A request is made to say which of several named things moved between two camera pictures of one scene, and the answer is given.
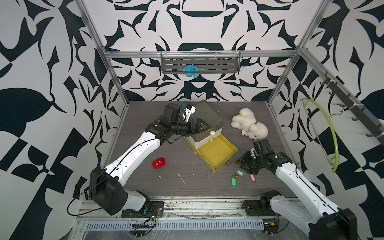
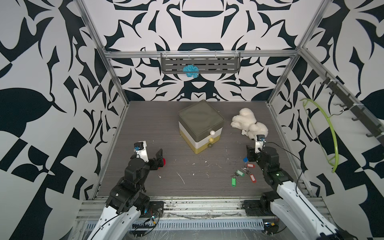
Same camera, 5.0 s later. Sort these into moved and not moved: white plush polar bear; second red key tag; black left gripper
Moved: black left gripper
Not moved: second red key tag; white plush polar bear
